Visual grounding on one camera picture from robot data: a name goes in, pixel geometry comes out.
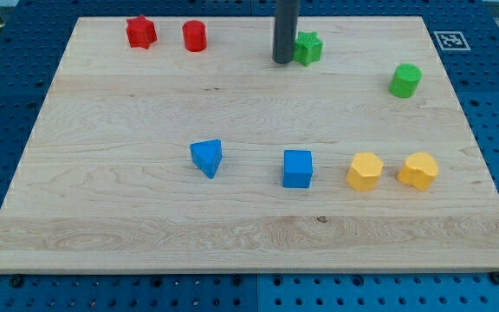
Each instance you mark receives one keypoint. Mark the green star block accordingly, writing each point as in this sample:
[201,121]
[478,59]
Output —
[307,48]

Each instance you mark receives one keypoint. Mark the green cylinder block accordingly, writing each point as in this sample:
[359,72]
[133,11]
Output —
[405,80]

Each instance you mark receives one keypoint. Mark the wooden board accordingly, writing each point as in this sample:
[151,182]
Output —
[106,184]

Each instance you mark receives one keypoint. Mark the blue cube block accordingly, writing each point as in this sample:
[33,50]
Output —
[297,169]

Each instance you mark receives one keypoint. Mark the blue triangle block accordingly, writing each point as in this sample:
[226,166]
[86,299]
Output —
[207,156]

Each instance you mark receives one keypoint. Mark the yellow hexagon block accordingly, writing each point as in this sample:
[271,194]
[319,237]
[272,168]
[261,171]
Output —
[364,171]

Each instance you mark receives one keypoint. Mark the black bolt left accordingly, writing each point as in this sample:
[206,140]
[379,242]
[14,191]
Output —
[16,281]

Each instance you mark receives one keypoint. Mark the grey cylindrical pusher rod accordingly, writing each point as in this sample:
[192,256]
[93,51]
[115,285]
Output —
[284,31]

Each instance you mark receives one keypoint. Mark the red star block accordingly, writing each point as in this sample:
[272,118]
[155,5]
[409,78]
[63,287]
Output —
[141,32]

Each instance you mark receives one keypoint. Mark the red cylinder block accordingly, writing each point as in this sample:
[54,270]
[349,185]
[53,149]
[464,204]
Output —
[194,33]

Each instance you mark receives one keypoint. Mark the white fiducial marker tag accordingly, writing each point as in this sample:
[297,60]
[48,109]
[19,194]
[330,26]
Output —
[451,40]

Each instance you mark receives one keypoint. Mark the black bolt right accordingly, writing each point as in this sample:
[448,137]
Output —
[494,277]

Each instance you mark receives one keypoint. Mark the black bolt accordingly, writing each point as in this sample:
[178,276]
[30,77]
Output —
[16,281]
[494,277]

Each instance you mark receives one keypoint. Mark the yellow heart block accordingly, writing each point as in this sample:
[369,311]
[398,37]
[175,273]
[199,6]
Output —
[419,170]

